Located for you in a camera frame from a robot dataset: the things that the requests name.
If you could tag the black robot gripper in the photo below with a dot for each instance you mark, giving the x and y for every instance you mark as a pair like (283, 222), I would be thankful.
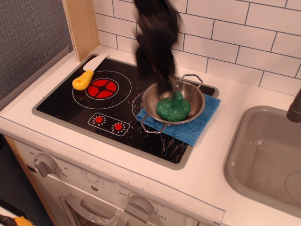
(158, 20)

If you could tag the green toy vegetable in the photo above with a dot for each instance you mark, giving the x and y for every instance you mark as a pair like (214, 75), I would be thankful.
(174, 108)

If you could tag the black toy stove top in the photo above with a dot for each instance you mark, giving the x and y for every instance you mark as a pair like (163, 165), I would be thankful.
(115, 93)

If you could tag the blue folded cloth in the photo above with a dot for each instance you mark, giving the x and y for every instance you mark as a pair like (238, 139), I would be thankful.
(188, 132)

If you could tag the right red stove knob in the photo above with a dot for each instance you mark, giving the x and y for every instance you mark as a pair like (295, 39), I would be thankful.
(118, 127)

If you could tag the red stove knob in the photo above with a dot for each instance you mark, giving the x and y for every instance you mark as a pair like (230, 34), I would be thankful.
(118, 127)
(99, 119)

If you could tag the left red stove knob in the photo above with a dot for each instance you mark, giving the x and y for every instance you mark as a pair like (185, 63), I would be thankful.
(99, 119)

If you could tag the grey toy sink basin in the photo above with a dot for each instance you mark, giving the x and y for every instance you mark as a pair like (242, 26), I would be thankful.
(264, 159)

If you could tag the right grey oven dial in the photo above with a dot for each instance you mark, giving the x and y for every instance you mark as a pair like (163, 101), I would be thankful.
(139, 207)

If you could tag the grey oven dial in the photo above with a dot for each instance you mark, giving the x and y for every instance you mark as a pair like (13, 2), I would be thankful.
(45, 164)
(139, 207)

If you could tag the grey toy faucet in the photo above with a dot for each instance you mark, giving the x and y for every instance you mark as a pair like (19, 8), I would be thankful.
(294, 112)

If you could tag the left grey oven dial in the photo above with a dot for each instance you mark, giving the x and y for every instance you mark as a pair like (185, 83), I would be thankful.
(45, 164)

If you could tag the orange object at corner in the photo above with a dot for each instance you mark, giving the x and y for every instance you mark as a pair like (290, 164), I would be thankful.
(17, 221)

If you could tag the silver metal bowl with handles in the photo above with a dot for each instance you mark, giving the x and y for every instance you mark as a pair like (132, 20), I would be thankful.
(188, 85)

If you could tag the toy knife with yellow handle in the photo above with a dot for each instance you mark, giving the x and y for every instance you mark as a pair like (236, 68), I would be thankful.
(82, 82)

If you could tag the grey oven door handle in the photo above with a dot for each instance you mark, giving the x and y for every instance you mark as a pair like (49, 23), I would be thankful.
(93, 213)

